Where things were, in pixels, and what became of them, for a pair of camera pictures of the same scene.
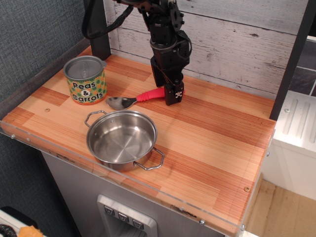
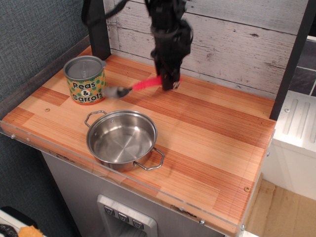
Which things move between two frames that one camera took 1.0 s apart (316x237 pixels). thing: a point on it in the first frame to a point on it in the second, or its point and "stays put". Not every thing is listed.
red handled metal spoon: (121, 103) to (118, 92)
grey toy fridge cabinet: (101, 208) stays put
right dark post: (294, 59) stays put
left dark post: (97, 21) stays put
